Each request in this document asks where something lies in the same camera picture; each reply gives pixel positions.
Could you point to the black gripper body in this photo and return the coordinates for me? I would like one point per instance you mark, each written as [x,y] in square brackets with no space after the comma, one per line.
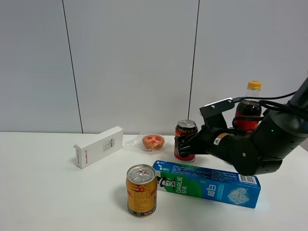
[218,142]

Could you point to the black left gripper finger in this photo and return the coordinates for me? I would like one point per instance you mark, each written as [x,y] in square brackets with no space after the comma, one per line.
[187,145]

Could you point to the red drink can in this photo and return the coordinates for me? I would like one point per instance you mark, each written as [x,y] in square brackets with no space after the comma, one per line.
[185,128]

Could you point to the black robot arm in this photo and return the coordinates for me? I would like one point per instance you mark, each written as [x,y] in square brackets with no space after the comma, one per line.
[282,128]

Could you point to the wrapped fruit tart pastry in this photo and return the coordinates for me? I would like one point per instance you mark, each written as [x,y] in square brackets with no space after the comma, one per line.
[149,143]

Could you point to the cola bottle yellow cap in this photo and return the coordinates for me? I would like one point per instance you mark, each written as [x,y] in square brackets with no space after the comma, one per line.
[248,109]

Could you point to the blue Darlie toothpaste box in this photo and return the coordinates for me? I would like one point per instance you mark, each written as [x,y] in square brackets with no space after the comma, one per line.
[211,184]

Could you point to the gold Red Bull can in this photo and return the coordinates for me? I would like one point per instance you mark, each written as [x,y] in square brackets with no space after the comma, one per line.
[141,184]

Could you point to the white cardboard box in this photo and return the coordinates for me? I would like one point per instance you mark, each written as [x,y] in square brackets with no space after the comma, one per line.
[100,146]

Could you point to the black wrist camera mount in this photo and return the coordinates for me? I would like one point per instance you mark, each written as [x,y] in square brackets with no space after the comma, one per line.
[212,113]

